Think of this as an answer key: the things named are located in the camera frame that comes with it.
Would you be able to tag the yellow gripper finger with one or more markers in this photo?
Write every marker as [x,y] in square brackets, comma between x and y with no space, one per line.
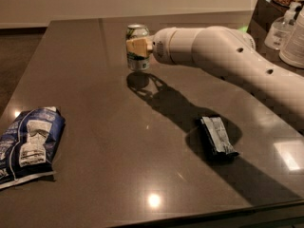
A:
[140,46]

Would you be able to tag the white green 7up can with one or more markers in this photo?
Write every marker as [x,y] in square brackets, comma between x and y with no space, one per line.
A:
[136,63]

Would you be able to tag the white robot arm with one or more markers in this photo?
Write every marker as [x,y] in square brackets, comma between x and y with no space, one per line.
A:
[230,55]

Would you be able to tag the dark blue snack packet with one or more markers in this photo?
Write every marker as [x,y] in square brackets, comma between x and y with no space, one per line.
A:
[216,137]

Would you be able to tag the black box on counter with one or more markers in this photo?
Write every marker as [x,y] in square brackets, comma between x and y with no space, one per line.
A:
[264,14]

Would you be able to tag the blue white chip bag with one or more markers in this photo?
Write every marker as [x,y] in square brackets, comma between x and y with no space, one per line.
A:
[29,145]

